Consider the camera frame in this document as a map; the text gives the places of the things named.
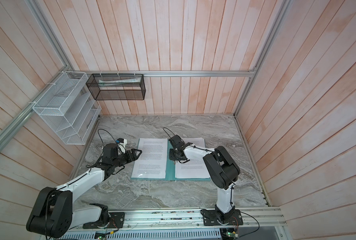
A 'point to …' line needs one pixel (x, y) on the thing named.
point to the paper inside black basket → (119, 82)
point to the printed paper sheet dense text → (152, 162)
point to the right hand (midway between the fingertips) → (172, 155)
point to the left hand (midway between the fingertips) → (138, 155)
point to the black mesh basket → (117, 86)
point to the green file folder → (170, 171)
